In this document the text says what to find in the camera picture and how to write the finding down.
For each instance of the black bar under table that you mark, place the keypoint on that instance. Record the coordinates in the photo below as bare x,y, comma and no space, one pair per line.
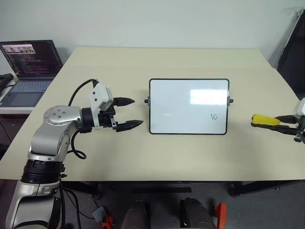
162,190

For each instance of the yellow whiteboard eraser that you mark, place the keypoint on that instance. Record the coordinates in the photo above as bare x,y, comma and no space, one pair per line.
263,120

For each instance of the black fabric panel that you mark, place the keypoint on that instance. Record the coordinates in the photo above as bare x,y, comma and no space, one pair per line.
291,59

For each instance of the orange clamp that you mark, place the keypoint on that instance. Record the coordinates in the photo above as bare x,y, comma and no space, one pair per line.
221,214
106,221

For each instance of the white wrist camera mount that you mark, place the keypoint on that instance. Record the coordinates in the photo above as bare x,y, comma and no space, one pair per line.
301,107
100,95

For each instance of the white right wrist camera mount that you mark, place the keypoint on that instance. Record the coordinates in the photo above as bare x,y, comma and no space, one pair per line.
301,107

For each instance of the small grey foot pedal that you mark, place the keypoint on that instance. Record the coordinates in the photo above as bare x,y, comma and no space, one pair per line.
99,213

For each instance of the black object beside laptop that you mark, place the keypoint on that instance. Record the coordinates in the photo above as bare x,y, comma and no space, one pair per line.
5,80

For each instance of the open grey laptop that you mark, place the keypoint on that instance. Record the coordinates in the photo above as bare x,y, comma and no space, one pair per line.
31,71

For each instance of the dark rounded shape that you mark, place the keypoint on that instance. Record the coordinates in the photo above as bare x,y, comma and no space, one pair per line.
197,214
137,214

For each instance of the black table frame leg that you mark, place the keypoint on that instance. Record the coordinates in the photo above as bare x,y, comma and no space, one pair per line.
257,187

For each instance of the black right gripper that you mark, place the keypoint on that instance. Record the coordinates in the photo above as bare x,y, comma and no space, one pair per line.
301,130

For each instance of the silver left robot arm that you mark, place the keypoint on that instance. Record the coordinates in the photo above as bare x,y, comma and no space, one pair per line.
54,133

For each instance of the black-framed desktop whiteboard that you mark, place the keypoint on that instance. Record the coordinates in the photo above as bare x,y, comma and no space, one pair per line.
178,107

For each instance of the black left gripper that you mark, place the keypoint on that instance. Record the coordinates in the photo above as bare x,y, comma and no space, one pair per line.
106,119

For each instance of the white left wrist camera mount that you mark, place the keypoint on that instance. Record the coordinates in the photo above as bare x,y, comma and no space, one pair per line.
100,95

